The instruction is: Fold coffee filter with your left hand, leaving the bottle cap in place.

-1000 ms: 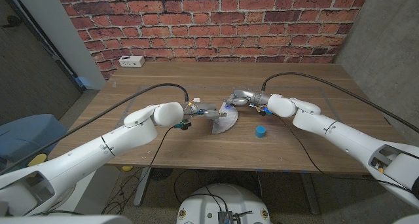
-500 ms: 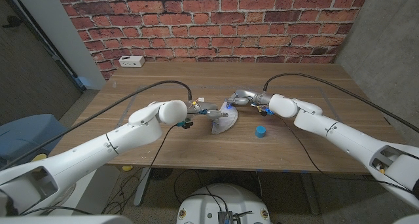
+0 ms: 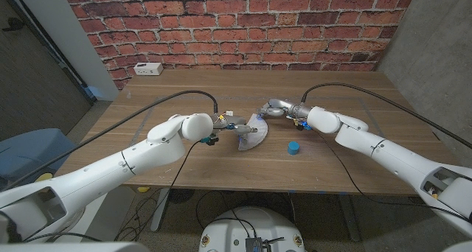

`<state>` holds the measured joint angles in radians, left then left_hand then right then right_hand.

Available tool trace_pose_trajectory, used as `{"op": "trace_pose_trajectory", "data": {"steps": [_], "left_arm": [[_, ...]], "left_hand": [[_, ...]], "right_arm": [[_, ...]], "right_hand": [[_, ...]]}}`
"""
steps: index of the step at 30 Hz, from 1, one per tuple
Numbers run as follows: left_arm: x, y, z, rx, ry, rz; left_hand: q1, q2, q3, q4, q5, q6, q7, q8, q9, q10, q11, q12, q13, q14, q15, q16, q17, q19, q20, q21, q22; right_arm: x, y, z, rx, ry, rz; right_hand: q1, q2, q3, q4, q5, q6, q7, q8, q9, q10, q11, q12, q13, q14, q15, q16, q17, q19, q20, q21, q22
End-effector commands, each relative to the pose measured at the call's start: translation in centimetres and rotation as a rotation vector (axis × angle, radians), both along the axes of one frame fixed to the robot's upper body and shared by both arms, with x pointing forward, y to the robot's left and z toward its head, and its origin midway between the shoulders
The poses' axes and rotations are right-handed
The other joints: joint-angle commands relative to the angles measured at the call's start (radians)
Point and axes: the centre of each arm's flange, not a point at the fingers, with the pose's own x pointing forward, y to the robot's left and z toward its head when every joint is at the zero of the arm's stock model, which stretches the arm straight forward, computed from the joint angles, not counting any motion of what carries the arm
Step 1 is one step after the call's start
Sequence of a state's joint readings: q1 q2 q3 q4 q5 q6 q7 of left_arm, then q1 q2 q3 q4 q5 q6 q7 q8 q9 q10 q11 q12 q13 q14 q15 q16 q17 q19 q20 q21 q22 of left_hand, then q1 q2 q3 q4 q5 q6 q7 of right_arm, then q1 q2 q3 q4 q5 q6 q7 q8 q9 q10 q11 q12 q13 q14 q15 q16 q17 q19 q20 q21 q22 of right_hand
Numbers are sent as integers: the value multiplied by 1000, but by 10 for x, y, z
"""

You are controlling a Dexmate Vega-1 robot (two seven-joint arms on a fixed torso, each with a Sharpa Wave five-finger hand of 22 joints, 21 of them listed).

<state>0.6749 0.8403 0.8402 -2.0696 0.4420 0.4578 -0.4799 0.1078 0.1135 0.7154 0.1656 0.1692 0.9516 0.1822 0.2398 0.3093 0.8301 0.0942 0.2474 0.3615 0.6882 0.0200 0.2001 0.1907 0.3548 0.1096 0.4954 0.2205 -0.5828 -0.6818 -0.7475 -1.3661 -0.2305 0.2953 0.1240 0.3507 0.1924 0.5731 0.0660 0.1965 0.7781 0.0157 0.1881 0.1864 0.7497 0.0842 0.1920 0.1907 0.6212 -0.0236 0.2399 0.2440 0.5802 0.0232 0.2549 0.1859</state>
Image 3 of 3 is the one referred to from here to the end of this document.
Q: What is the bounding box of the red brick print backdrop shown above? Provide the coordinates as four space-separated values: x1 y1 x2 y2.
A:
60 0 417 91

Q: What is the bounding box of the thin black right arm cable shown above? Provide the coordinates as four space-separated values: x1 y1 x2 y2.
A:
312 128 472 223

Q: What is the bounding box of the blue upholstered chair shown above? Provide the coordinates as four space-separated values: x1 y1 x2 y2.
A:
0 128 77 189

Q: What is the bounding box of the white power strip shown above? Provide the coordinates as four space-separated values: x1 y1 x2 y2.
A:
133 62 164 77

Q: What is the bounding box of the black floor cable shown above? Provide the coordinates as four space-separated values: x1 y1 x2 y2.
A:
114 188 163 242

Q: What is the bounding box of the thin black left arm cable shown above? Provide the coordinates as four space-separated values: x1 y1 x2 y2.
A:
114 140 200 242

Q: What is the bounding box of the black torso cable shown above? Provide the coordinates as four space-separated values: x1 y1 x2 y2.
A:
195 190 259 239

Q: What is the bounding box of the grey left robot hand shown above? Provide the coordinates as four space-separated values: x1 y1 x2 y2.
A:
210 111 260 142

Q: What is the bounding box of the grey metal table leg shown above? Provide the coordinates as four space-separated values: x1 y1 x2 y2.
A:
339 195 361 242
150 188 171 233

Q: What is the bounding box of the white paper coffee filter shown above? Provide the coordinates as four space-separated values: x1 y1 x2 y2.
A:
237 113 269 152

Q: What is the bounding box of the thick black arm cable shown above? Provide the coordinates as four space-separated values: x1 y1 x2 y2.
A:
0 89 220 192
300 82 472 150

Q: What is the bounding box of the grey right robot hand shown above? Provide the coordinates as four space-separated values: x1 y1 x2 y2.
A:
257 98 311 120

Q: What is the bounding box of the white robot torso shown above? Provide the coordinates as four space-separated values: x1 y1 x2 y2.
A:
198 206 306 252

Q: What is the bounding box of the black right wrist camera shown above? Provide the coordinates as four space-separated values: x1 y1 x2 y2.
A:
294 118 313 132

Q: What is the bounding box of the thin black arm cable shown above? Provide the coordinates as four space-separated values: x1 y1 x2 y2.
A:
114 140 200 242
312 128 472 223

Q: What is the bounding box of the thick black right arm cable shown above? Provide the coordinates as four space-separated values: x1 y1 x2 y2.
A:
300 82 472 150

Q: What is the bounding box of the grey box on torso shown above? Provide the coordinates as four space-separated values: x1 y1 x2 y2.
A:
245 237 272 252

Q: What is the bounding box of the black door handle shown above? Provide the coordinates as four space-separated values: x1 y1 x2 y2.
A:
1 16 26 32

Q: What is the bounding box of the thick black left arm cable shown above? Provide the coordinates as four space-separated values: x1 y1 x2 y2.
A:
0 89 220 192

